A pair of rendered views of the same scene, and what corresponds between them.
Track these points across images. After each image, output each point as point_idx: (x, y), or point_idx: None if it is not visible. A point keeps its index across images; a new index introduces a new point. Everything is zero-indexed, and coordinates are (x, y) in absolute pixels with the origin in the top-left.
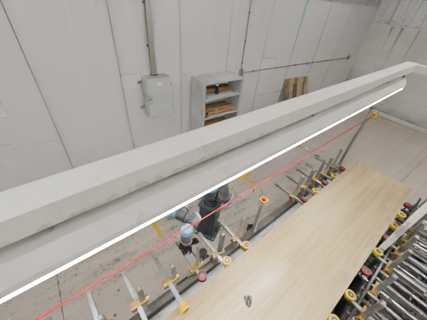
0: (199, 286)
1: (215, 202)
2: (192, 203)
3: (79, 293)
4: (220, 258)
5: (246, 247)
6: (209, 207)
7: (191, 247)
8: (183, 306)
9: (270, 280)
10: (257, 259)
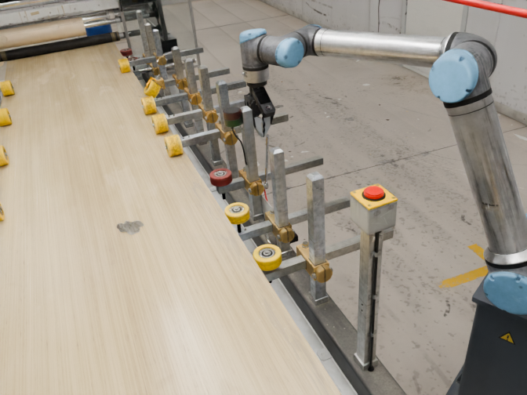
0: None
1: None
2: (334, 45)
3: None
4: (259, 225)
5: (258, 249)
6: None
7: (251, 104)
8: (170, 136)
9: (140, 277)
10: (212, 266)
